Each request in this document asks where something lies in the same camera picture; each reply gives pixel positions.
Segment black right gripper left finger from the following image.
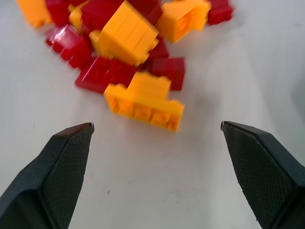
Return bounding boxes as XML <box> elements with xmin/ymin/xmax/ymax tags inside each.
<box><xmin>0</xmin><ymin>122</ymin><xmax>94</xmax><ymax>229</ymax></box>

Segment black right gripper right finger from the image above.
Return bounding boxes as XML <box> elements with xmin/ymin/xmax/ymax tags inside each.
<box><xmin>220</xmin><ymin>121</ymin><xmax>305</xmax><ymax>229</ymax></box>

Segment red building block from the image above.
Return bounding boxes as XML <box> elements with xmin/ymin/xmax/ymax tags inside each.
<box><xmin>44</xmin><ymin>0</ymin><xmax>72</xmax><ymax>26</ymax></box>
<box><xmin>74</xmin><ymin>56</ymin><xmax>139</xmax><ymax>95</ymax></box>
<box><xmin>45</xmin><ymin>24</ymin><xmax>92</xmax><ymax>69</ymax></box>
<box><xmin>206</xmin><ymin>0</ymin><xmax>234</xmax><ymax>26</ymax></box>
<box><xmin>80</xmin><ymin>0</ymin><xmax>125</xmax><ymax>36</ymax></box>
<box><xmin>148</xmin><ymin>36</ymin><xmax>170</xmax><ymax>62</ymax></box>
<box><xmin>150</xmin><ymin>57</ymin><xmax>186</xmax><ymax>92</ymax></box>

